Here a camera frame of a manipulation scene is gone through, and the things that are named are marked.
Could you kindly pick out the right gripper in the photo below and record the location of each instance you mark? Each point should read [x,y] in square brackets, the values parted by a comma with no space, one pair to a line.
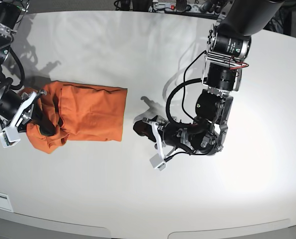
[10,102]

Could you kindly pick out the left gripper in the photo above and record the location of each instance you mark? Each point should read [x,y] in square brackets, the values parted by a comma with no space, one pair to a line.
[172,133]

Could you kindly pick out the white power strip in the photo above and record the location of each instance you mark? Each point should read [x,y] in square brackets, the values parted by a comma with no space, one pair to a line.
[171,7]

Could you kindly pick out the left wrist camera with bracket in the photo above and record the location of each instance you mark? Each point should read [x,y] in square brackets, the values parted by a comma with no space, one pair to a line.
[157,161]

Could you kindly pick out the background cable clutter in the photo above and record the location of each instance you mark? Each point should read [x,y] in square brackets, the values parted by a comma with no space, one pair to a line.
[212,7]

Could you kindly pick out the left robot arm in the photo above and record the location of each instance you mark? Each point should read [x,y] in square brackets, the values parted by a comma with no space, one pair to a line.
[228,46]

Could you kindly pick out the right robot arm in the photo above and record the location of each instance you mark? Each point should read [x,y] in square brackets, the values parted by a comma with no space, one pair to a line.
[22,97]

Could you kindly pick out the orange T-shirt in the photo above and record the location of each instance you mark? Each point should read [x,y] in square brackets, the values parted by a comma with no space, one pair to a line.
[79,112]

